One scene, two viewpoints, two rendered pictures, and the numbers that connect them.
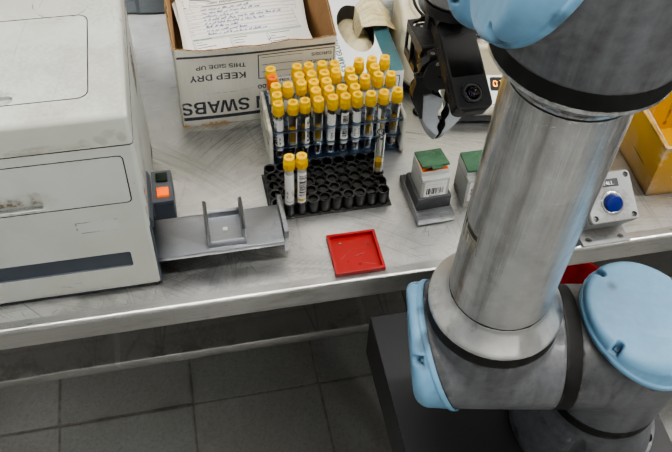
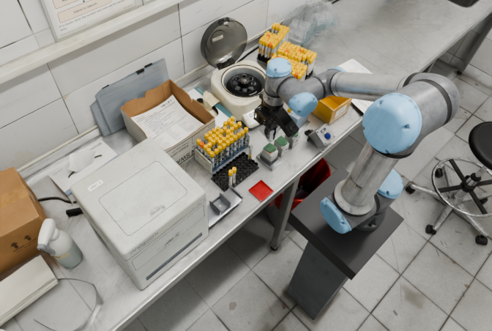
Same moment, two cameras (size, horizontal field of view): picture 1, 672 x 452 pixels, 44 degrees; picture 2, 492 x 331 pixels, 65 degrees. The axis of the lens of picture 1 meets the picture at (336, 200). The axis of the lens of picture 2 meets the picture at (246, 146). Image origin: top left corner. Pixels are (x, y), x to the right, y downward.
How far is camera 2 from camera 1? 0.60 m
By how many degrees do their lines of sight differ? 22
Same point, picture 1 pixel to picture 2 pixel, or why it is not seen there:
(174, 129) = not seen: hidden behind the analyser
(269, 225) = (233, 196)
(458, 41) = (280, 113)
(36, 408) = not seen: hidden behind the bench
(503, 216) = (373, 181)
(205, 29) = (153, 132)
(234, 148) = (193, 173)
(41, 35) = (149, 176)
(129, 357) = not seen: hidden behind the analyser
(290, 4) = (176, 107)
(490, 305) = (364, 201)
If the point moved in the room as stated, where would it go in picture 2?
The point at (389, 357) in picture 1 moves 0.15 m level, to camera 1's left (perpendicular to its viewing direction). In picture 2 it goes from (304, 221) to (266, 241)
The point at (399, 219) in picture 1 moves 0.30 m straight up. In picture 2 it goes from (265, 171) to (274, 121)
